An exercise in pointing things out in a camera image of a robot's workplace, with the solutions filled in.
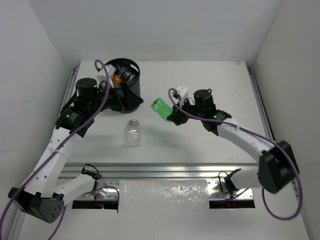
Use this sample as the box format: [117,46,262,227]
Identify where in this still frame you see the aluminium front rail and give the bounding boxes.
[60,163,258,180]

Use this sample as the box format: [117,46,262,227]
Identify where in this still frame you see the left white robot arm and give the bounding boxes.
[8,77,143,224]

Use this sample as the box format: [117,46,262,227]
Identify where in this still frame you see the green plastic bottle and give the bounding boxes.
[150,97,174,123]

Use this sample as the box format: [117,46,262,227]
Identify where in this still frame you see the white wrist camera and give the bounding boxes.
[102,64,116,79]
[172,85,189,107]

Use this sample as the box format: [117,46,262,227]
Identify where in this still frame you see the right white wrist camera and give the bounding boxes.
[172,85,189,107]

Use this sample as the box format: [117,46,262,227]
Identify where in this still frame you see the clear wide-mouth plastic jar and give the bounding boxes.
[125,119,142,148]

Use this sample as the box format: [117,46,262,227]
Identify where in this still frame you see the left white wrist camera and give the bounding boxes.
[102,64,116,79]

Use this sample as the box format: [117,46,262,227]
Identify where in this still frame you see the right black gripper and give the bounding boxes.
[168,96,205,124]

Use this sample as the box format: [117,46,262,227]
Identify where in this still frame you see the orange juice bottle patterned label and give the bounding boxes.
[112,74,123,88]

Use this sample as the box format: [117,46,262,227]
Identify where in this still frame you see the black plastic bin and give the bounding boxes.
[103,57,142,114]

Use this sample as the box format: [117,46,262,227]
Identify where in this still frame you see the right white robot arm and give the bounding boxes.
[167,88,299,194]

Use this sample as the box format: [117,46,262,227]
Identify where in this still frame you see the small black-label clear bottle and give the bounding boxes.
[116,64,138,85]

